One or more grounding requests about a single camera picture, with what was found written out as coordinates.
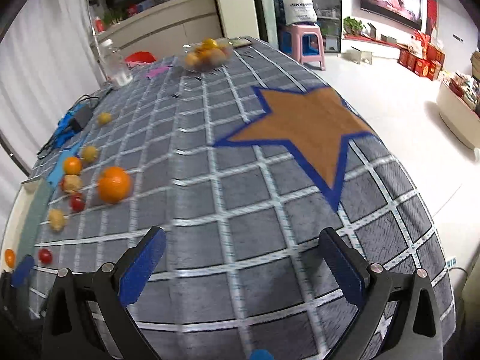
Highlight small mandarin orange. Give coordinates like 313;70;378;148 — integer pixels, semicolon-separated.
4;249;16;269

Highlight red cherry tomato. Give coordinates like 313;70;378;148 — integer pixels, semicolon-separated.
38;248;53;265
70;192;86;212

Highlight physalis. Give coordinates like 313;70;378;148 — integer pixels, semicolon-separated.
48;209;67;232

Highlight large orange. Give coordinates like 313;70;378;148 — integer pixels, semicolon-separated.
97;166;132;204

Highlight white tray teal rim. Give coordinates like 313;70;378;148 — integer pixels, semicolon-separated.
1;176;53;272

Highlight husked physalis fruit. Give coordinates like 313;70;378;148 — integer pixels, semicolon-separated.
60;175;83;194

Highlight small orange tomato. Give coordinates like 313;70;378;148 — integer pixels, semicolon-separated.
63;156;82;176

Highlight yellow-green round fruit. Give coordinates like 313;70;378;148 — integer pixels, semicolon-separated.
81;145;98;164

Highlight black power adapter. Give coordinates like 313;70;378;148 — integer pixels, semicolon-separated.
69;105;93;133

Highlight far yellow-green fruit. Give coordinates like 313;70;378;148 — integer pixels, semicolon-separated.
97;112;112;126

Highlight white curtain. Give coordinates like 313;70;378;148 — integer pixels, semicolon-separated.
0;0;106;173

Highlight clear plastic bottle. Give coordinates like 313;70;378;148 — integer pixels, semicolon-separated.
99;39;133;89

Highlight white low cabinet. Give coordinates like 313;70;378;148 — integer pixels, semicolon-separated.
436;80;480;150

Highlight red plastic chair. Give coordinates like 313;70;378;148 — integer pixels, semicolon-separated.
124;51;156;68

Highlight grey checkered star tablecloth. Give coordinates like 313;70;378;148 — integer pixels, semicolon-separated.
27;41;456;359

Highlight red gift boxes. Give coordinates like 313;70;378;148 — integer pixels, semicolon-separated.
397;30;445;80

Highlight beige counter cabinet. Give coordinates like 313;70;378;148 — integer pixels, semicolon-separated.
90;0;223;59

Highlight glass fruit bowl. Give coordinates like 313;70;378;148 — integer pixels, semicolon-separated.
181;38;233;72

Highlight small white step stool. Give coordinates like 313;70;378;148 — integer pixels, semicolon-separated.
348;47;373;65

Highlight pink plastic stool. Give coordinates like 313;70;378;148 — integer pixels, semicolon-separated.
280;24;326;71

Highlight small potted plant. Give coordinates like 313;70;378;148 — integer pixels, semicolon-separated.
343;16;364;36

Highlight white shopping bag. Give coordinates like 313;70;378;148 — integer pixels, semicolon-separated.
281;0;317;26

